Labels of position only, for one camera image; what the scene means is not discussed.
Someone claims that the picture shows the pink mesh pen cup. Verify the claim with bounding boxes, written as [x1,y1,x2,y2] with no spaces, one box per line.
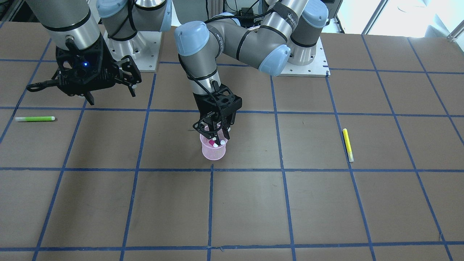
[199,134,227,160]

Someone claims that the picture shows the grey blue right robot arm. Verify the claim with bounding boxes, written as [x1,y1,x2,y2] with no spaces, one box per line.
[26,0,174,105]

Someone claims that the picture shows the aluminium frame post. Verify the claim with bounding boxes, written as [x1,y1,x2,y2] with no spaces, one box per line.
[206,0,225,19]

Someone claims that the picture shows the green highlighter pen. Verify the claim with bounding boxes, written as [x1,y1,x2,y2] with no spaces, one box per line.
[14,116,56,122]

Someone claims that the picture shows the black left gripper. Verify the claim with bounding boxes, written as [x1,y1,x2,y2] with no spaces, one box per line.
[192,84,243,148]

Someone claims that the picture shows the pink highlighter pen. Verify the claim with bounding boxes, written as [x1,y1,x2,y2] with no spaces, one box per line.
[208,139,219,148]

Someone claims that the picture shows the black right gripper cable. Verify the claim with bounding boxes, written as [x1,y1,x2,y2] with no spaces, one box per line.
[26,69,69,92]

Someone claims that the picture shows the yellow highlighter pen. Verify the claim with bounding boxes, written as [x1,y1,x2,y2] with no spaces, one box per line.
[342,128,354,162]

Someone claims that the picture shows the black power adapter box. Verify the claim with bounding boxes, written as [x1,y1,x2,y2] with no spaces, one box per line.
[238,7,254,18]

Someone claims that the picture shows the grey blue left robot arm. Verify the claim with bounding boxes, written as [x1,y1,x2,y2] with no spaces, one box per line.
[174,0,329,147]

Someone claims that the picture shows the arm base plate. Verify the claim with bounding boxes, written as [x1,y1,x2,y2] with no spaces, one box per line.
[279,38,331,77]
[103,31,163,73]

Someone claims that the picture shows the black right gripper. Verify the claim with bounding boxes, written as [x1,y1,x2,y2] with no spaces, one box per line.
[56,36,142,106]

